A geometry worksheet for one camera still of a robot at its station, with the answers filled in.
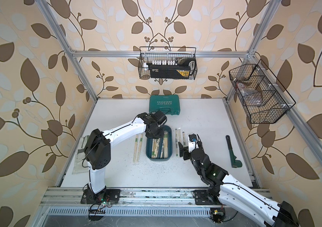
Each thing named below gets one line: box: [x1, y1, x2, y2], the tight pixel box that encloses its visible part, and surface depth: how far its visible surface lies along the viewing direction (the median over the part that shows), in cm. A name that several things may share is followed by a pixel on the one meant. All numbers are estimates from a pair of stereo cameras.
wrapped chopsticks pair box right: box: [161, 130, 169, 159], surface depth 93 cm
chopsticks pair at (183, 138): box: [182, 130, 186, 148], surface depth 101 cm
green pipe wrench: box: [225, 134, 243, 168], surface depth 88 cm
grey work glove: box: [71, 135, 90, 175], surface depth 89 cm
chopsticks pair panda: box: [175, 128, 179, 158], surface depth 98 cm
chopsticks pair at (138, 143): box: [134, 133, 144, 164], surface depth 93 cm
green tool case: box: [149, 94, 181, 115], surface depth 114 cm
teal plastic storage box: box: [145, 125, 173, 162], surface depth 93 cm
